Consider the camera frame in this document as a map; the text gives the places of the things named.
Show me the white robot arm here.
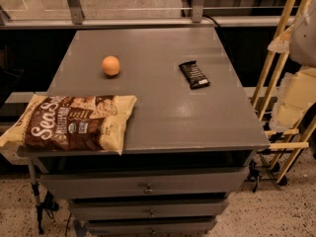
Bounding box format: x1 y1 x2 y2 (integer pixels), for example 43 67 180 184
268 1 316 132

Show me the orange fruit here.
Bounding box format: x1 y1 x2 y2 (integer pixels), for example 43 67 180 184
102 56 120 76

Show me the metal window frame rail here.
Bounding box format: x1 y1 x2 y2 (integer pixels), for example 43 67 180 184
0 0 285 29

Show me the bottom grey drawer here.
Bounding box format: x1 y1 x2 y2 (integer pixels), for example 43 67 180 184
87 218 216 236

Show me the black cable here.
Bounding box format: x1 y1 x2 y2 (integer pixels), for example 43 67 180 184
202 14 237 67

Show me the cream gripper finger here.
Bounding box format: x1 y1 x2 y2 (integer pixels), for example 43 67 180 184
269 66 316 132

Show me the yellow wooden rack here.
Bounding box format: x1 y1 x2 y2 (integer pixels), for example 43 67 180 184
251 0 316 186

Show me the black rxbar chocolate bar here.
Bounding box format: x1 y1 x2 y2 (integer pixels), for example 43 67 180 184
179 60 210 90

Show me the grey drawer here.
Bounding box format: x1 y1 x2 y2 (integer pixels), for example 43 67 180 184
69 198 228 220
39 167 248 199
87 218 216 236

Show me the black tripod stand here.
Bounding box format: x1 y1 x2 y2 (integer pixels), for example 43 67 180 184
28 158 59 235

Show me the grey drawer cabinet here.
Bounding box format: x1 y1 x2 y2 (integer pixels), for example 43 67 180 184
29 27 269 224

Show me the brown sea salt chip bag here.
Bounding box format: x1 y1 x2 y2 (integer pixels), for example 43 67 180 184
0 95 137 153

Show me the top grey drawer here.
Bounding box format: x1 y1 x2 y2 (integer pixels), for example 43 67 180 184
39 167 248 199

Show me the middle grey drawer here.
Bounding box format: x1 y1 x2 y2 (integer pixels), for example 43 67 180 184
69 198 228 220

